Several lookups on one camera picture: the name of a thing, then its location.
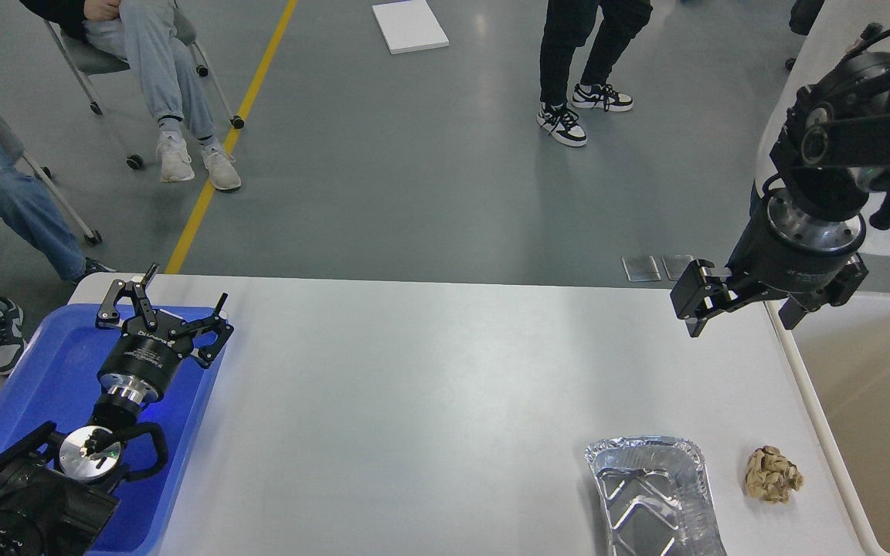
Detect person in black trousers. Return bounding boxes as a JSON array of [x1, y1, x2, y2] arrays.
[[536, 0, 654, 147]]

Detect grey chair on wheels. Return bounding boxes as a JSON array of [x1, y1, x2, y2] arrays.
[[42, 1, 245, 170]]

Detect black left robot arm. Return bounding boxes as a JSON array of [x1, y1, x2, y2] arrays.
[[0, 265, 233, 555]]

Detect grey chair at left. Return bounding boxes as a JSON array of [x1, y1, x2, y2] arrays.
[[0, 40, 103, 246]]

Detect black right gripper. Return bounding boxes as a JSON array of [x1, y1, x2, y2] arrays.
[[670, 191, 868, 338]]

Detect metal floor plate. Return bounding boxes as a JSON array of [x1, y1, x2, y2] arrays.
[[621, 256, 663, 283], [661, 256, 695, 282]]

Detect white board on floor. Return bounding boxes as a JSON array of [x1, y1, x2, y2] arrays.
[[372, 1, 450, 54]]

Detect crumpled brown paper ball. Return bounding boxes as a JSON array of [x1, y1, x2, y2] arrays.
[[744, 446, 804, 503]]

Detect aluminium foil tray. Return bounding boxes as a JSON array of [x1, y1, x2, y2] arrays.
[[584, 434, 727, 555]]

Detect beige plastic bin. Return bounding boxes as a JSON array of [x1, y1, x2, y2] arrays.
[[767, 293, 890, 555]]

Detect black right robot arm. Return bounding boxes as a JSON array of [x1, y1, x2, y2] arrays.
[[670, 22, 890, 337]]

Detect person in blue jeans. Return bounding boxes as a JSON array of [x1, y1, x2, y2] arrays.
[[0, 144, 110, 376]]

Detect left metal floor plate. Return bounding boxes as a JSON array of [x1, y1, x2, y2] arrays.
[[621, 256, 663, 283]]

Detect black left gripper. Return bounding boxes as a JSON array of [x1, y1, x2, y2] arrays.
[[96, 263, 234, 404]]

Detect right metal floor plate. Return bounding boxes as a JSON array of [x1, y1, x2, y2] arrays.
[[661, 256, 695, 282]]

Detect blue plastic tray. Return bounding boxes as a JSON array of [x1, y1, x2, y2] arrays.
[[0, 303, 220, 555]]

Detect seated person light jeans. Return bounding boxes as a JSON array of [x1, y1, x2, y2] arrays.
[[22, 1, 243, 191]]

